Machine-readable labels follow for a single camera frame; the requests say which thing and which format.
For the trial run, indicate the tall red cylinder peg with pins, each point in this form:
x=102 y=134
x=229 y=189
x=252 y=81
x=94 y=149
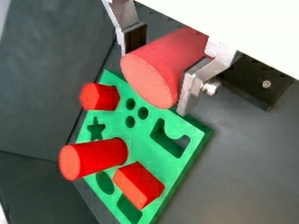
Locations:
x=81 y=159

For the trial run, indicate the long pale red oval rod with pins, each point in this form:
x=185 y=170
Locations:
x=154 y=66

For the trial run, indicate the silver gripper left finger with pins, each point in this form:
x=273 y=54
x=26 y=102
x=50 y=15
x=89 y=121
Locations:
x=130 y=30

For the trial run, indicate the black cradle fixture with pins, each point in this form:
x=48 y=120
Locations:
x=255 y=81

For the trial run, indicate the red hexagonal peg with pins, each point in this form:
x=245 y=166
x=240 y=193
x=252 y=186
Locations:
x=98 y=97

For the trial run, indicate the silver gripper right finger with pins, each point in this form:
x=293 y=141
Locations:
x=199 y=76

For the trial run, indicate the red rectangular arch block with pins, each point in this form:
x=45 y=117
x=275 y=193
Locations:
x=138 y=184

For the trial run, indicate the green shape sorter base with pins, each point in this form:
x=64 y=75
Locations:
x=164 y=142

